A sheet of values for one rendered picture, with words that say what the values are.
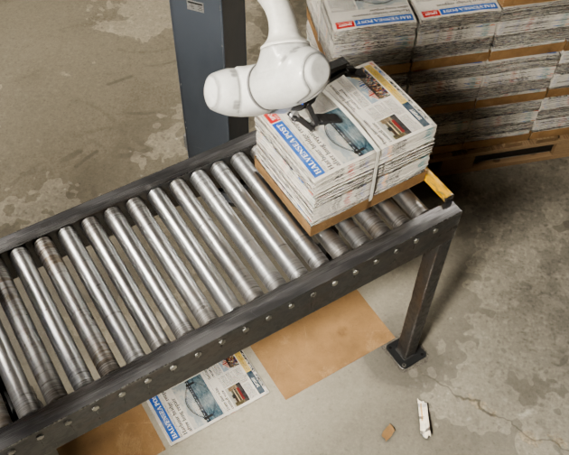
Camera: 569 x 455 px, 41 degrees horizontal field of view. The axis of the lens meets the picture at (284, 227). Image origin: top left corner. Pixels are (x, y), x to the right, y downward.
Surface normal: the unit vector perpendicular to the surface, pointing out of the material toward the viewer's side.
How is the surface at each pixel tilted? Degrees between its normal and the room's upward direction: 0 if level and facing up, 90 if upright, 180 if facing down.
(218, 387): 1
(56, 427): 90
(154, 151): 0
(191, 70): 90
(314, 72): 58
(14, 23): 0
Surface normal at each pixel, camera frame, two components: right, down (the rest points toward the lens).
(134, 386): 0.52, 0.68
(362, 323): 0.02, -0.61
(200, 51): -0.35, 0.74
